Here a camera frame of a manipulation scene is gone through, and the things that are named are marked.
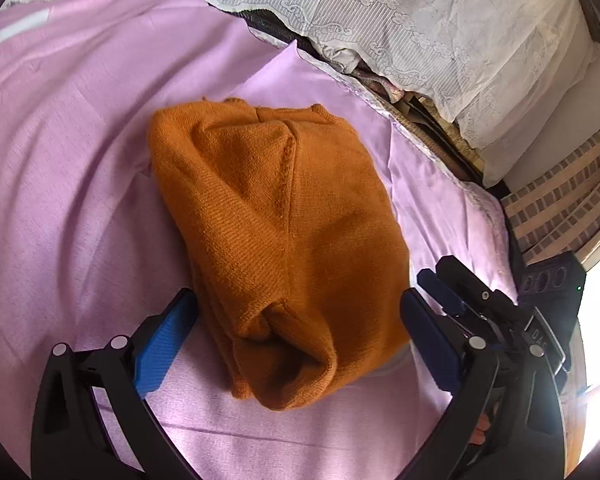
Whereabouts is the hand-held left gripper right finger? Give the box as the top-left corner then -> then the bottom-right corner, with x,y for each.
397,287 -> 567,480

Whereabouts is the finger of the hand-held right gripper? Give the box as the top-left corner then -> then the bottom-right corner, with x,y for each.
417,269 -> 481,335
437,255 -> 521,321

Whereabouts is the pink floral cloth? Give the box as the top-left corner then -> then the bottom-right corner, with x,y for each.
355,57 -> 406,103

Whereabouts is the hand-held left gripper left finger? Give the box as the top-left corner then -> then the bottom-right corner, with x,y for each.
30,287 -> 201,480

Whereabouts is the white pillow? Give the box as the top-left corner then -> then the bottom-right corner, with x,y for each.
452,0 -> 600,188

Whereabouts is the orange knit sweater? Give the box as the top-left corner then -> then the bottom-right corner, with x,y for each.
147,97 -> 412,411

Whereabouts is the pale beige cloth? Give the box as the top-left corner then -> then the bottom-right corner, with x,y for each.
322,45 -> 363,73

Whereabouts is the white lace cloth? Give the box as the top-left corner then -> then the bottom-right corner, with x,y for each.
0,0 -> 600,123

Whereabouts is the person's right hand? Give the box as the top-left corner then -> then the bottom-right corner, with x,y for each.
470,409 -> 493,446

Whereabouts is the woven straw mat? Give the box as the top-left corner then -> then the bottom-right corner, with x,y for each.
400,90 -> 486,181

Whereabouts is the pink bed sheet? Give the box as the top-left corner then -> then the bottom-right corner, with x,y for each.
0,0 -> 518,480

